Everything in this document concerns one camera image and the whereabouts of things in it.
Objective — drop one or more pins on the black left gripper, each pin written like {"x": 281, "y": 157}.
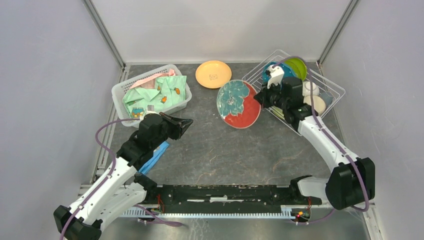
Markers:
{"x": 179, "y": 125}

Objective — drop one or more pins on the teal rimmed red plate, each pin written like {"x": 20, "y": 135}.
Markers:
{"x": 236, "y": 104}

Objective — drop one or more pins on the aluminium corner post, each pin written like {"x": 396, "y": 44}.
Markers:
{"x": 352, "y": 5}
{"x": 94, "y": 14}

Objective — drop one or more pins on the aluminium corner post left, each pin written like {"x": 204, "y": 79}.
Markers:
{"x": 94, "y": 14}

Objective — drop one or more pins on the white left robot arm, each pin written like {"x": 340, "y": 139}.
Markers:
{"x": 88, "y": 216}

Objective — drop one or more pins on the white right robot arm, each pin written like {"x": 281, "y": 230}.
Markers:
{"x": 351, "y": 183}

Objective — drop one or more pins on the orange plate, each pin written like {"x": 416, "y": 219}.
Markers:
{"x": 213, "y": 74}

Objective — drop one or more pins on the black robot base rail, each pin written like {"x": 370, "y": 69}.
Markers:
{"x": 222, "y": 199}

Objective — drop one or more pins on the pink cloth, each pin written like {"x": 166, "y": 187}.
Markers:
{"x": 150, "y": 81}

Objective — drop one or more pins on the lime green plate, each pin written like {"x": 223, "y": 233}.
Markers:
{"x": 298, "y": 66}

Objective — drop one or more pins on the blue dotted plate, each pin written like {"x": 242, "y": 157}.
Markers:
{"x": 288, "y": 72}

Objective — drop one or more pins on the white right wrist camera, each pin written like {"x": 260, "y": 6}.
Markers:
{"x": 274, "y": 75}

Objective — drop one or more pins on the aluminium corner post right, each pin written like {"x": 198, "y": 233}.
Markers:
{"x": 352, "y": 5}

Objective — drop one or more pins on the green interior mug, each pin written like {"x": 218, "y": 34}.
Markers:
{"x": 319, "y": 104}

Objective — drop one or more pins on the green printed cloth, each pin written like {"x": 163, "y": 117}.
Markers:
{"x": 171, "y": 90}

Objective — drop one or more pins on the white round bowl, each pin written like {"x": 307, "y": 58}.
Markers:
{"x": 310, "y": 88}

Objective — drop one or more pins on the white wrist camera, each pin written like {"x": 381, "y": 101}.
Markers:
{"x": 150, "y": 109}
{"x": 274, "y": 75}

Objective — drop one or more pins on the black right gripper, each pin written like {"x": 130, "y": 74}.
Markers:
{"x": 262, "y": 96}

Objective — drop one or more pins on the blue printed cloth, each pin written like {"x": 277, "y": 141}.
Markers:
{"x": 157, "y": 153}

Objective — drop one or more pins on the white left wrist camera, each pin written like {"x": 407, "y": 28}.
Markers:
{"x": 150, "y": 109}

